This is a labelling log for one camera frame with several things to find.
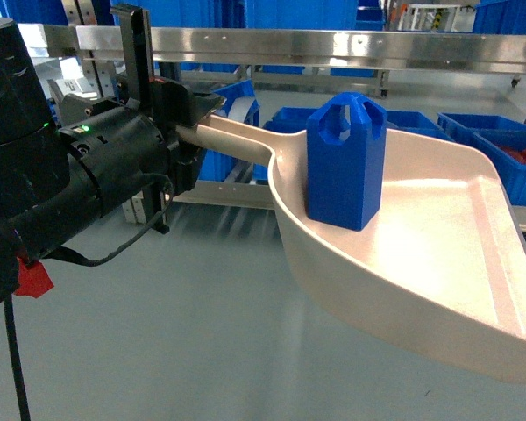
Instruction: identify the steel shelf rack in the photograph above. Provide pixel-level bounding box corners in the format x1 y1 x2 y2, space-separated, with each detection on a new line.
17 0 526 238

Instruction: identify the blue crate front right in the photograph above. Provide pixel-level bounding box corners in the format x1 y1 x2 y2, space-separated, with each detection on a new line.
438 113 526 206

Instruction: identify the beige plastic dustpan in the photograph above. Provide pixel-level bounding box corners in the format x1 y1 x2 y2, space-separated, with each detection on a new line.
179 116 526 384

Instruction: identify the blue plastic part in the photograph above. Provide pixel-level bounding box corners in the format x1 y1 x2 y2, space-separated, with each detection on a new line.
306 92 387 231

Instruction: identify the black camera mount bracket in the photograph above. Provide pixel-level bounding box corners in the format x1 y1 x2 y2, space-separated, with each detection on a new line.
110 3 169 234

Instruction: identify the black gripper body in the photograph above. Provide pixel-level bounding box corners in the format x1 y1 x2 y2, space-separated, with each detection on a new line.
60 78 225 211

